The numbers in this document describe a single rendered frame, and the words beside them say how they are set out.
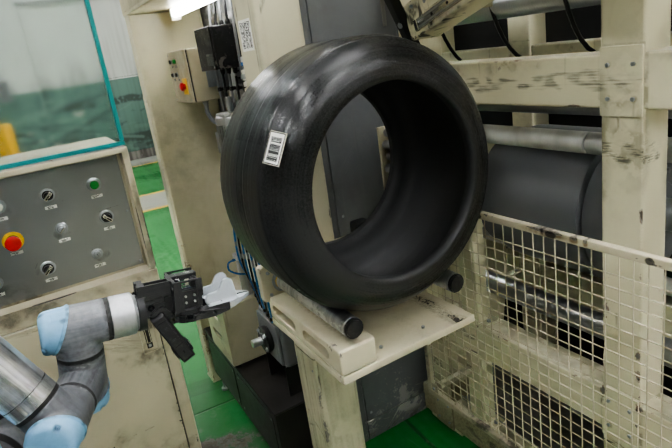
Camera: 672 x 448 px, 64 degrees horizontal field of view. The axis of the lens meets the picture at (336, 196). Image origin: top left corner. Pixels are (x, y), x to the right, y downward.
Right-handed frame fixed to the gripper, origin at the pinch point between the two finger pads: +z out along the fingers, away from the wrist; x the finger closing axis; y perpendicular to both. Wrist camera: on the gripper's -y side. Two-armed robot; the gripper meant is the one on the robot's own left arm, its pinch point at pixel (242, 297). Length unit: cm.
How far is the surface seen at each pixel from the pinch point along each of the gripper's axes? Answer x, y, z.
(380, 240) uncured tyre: 14.6, 0.0, 43.7
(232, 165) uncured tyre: 4.5, 25.7, 1.7
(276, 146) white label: -10.5, 30.5, 4.7
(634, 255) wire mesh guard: -40, 6, 64
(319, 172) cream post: 26.9, 17.7, 33.1
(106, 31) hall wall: 906, 134, 114
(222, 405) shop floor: 116, -98, 27
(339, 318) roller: -6.8, -6.8, 18.1
